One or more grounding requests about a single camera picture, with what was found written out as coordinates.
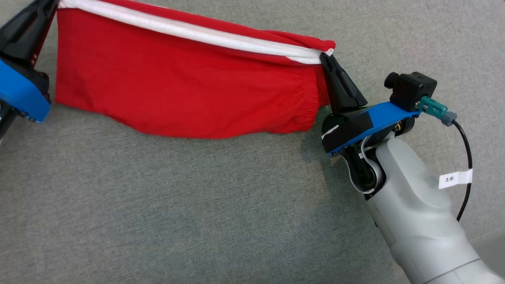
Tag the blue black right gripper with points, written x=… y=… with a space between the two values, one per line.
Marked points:
x=355 y=128

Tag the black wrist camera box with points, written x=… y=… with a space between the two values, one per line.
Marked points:
x=412 y=88

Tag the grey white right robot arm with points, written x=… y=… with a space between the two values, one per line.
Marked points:
x=414 y=213

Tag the red and white jersey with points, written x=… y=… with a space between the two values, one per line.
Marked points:
x=177 y=79

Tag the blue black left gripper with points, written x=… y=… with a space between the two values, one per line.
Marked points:
x=19 y=90

